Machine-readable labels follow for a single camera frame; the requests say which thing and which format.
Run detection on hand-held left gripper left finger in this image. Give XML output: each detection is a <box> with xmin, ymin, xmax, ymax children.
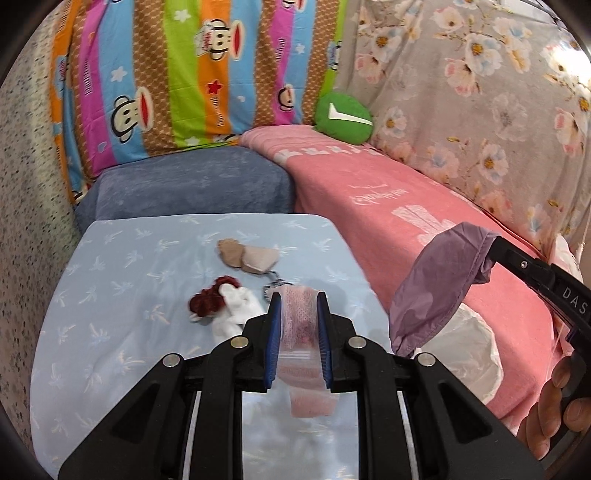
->
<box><xmin>58</xmin><ymin>291</ymin><xmax>283</xmax><ymax>480</ymax></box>

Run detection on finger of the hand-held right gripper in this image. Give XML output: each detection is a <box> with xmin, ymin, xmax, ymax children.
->
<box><xmin>489</xmin><ymin>234</ymin><xmax>557</xmax><ymax>296</ymax></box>

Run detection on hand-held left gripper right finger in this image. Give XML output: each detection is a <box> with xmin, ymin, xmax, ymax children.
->
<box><xmin>315</xmin><ymin>291</ymin><xmax>543</xmax><ymax>480</ymax></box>

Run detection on pink mesh cloth packet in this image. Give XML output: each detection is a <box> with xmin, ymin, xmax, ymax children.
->
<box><xmin>274</xmin><ymin>286</ymin><xmax>341</xmax><ymax>419</ymax></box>

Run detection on purple cloth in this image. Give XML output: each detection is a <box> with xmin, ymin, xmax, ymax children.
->
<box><xmin>389</xmin><ymin>222</ymin><xmax>502</xmax><ymax>356</ymax></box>

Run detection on white bag lined bin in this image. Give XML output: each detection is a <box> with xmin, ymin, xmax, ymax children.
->
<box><xmin>406</xmin><ymin>305</ymin><xmax>504</xmax><ymax>408</ymax></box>

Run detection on person's right hand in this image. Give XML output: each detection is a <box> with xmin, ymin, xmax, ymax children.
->
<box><xmin>516</xmin><ymin>356</ymin><xmax>591</xmax><ymax>463</ymax></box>

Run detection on white cloth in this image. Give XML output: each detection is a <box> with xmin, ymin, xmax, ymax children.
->
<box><xmin>210</xmin><ymin>283</ymin><xmax>264</xmax><ymax>345</ymax></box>

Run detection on dark red scrunchie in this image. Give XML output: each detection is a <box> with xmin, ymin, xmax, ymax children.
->
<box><xmin>188</xmin><ymin>275</ymin><xmax>241</xmax><ymax>322</ymax></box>

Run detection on tan fabric heart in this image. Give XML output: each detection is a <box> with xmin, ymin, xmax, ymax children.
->
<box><xmin>217</xmin><ymin>238</ymin><xmax>248</xmax><ymax>269</ymax></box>

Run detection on pink blanket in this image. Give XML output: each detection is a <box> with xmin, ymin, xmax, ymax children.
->
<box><xmin>240</xmin><ymin>124</ymin><xmax>578</xmax><ymax>435</ymax></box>

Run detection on light blue palm print cloth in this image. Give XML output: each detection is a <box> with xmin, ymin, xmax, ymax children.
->
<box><xmin>30</xmin><ymin>212</ymin><xmax>403</xmax><ymax>480</ymax></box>

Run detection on blue-grey plush cushion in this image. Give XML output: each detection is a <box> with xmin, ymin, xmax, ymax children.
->
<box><xmin>74</xmin><ymin>147</ymin><xmax>297</xmax><ymax>234</ymax></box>

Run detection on grey floral sheet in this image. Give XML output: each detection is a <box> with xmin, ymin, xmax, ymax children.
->
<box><xmin>332</xmin><ymin>0</ymin><xmax>591</xmax><ymax>260</ymax></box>

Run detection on green round cushion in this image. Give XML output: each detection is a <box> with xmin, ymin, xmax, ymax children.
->
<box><xmin>314</xmin><ymin>91</ymin><xmax>375</xmax><ymax>144</ymax></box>

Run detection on speckled cream cloth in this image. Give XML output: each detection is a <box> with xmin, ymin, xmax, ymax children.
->
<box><xmin>0</xmin><ymin>23</ymin><xmax>94</xmax><ymax>462</ymax></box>

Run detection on striped monkey print quilt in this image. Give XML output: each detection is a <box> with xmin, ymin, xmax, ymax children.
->
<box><xmin>48</xmin><ymin>0</ymin><xmax>352</xmax><ymax>205</ymax></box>

